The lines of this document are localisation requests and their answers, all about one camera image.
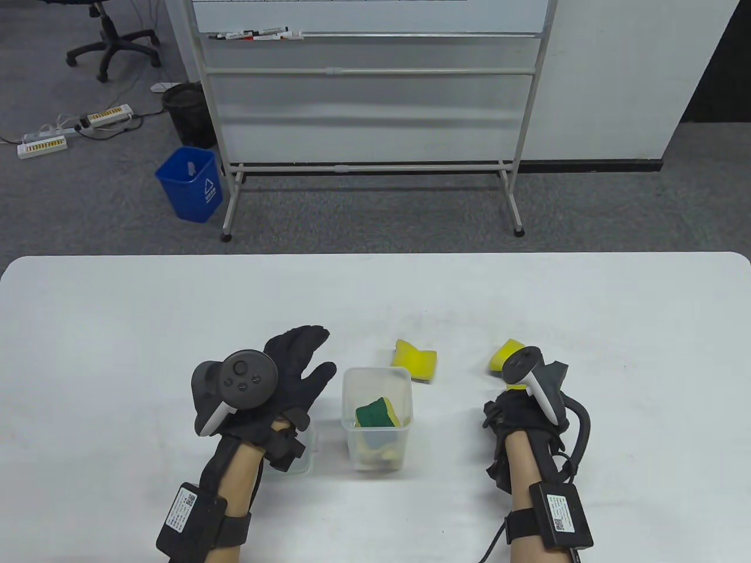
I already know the clear container lid green seal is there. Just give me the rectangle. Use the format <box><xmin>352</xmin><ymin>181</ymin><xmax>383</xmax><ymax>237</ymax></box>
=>
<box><xmin>261</xmin><ymin>418</ymin><xmax>317</xmax><ymax>477</ymax></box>

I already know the clear plastic airtight container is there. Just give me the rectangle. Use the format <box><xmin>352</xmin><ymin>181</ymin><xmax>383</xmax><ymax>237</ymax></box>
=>
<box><xmin>342</xmin><ymin>367</ymin><xmax>414</xmax><ymax>472</ymax></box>

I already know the black office chair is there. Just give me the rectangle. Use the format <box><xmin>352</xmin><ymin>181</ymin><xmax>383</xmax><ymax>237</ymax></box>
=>
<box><xmin>41</xmin><ymin>0</ymin><xmax>162</xmax><ymax>83</ymax></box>

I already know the blue plastic bin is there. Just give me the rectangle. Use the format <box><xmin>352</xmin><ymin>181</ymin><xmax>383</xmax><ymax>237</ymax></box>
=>
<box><xmin>155</xmin><ymin>147</ymin><xmax>224</xmax><ymax>223</ymax></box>

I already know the person's left hand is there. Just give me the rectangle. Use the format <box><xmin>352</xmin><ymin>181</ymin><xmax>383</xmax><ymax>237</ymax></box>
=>
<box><xmin>214</xmin><ymin>325</ymin><xmax>338</xmax><ymax>442</ymax></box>

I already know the person's right hand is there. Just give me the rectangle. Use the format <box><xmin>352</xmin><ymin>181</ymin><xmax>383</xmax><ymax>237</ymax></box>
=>
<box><xmin>482</xmin><ymin>387</ymin><xmax>571</xmax><ymax>439</ymax></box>

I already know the black floor cable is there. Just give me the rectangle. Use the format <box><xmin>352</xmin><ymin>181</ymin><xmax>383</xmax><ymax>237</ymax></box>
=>
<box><xmin>75</xmin><ymin>114</ymin><xmax>144</xmax><ymax>140</ymax></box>

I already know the whiteboard on metal stand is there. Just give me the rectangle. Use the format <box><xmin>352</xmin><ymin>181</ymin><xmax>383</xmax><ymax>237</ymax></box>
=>
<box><xmin>189</xmin><ymin>0</ymin><xmax>561</xmax><ymax>242</ymax></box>

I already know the black door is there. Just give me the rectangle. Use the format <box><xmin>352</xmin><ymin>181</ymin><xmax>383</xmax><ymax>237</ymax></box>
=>
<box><xmin>681</xmin><ymin>0</ymin><xmax>751</xmax><ymax>124</ymax></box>

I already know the person's right forearm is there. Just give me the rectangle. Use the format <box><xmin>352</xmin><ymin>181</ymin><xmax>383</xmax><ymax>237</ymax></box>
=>
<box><xmin>487</xmin><ymin>431</ymin><xmax>579</xmax><ymax>563</ymax></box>

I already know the black mesh trash bin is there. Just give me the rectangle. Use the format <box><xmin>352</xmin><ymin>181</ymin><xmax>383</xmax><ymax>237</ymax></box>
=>
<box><xmin>161</xmin><ymin>82</ymin><xmax>216</xmax><ymax>148</ymax></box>

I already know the grey handheld controller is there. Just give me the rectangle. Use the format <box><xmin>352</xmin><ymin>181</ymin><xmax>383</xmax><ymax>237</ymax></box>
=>
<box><xmin>503</xmin><ymin>346</ymin><xmax>592</xmax><ymax>470</ymax></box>
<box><xmin>190</xmin><ymin>350</ymin><xmax>278</xmax><ymax>437</ymax></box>

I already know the person's left forearm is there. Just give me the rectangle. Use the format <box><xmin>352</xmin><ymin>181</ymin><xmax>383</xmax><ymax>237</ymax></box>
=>
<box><xmin>197</xmin><ymin>437</ymin><xmax>276</xmax><ymax>563</ymax></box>

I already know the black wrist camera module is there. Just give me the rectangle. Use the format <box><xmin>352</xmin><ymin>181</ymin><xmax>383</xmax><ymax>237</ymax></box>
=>
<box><xmin>267</xmin><ymin>427</ymin><xmax>307</xmax><ymax>472</ymax></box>

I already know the black forearm strap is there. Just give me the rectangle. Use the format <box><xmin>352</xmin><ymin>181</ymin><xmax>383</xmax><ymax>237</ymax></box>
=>
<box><xmin>220</xmin><ymin>510</ymin><xmax>253</xmax><ymax>549</ymax></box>
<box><xmin>506</xmin><ymin>509</ymin><xmax>543</xmax><ymax>543</ymax></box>

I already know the black forearm sensor box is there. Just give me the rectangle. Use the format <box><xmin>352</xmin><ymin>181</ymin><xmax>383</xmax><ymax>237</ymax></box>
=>
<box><xmin>155</xmin><ymin>482</ymin><xmax>228</xmax><ymax>563</ymax></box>
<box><xmin>528</xmin><ymin>480</ymin><xmax>594</xmax><ymax>552</ymax></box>

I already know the white power strip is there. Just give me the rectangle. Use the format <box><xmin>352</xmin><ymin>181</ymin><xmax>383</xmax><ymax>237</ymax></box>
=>
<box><xmin>79</xmin><ymin>104</ymin><xmax>133</xmax><ymax>128</ymax></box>
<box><xmin>16</xmin><ymin>135</ymin><xmax>69</xmax><ymax>159</ymax></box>

